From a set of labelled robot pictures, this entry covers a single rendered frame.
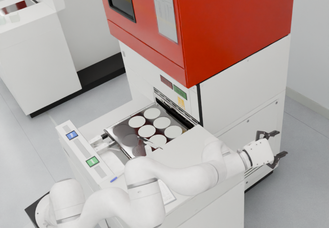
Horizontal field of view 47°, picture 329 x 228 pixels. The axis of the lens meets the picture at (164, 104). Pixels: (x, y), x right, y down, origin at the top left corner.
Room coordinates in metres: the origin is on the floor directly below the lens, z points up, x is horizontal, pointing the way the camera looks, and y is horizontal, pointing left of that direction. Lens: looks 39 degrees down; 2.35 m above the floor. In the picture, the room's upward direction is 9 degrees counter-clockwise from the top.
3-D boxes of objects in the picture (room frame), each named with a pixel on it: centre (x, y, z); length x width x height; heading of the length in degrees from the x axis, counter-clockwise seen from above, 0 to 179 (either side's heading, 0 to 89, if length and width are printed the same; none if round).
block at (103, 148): (1.50, 0.38, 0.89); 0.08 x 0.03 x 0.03; 119
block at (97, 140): (1.57, 0.42, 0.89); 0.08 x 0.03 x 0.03; 119
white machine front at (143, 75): (1.85, 0.02, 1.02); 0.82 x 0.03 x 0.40; 29
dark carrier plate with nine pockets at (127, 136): (1.57, 0.12, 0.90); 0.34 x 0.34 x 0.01; 29
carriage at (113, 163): (1.43, 0.35, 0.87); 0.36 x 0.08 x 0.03; 29
